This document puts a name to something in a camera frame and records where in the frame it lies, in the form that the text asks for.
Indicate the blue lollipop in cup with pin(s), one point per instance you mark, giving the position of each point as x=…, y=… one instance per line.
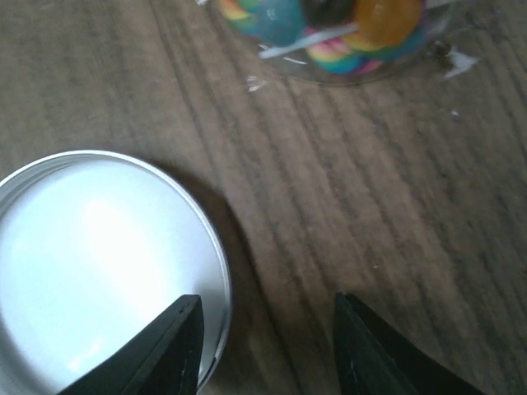
x=288, y=26

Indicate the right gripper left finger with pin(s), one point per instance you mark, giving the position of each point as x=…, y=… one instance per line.
x=164, y=358

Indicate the clear plastic cup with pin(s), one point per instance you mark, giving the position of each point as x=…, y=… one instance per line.
x=437, y=16

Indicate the orange candy in cup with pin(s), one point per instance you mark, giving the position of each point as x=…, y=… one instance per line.
x=387, y=22

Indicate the rainbow swirl lollipop in cup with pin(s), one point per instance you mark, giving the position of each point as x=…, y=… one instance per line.
x=351, y=54

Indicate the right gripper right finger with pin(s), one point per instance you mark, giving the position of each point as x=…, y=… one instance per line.
x=371, y=357

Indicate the white round lid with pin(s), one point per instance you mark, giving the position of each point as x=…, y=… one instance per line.
x=94, y=246

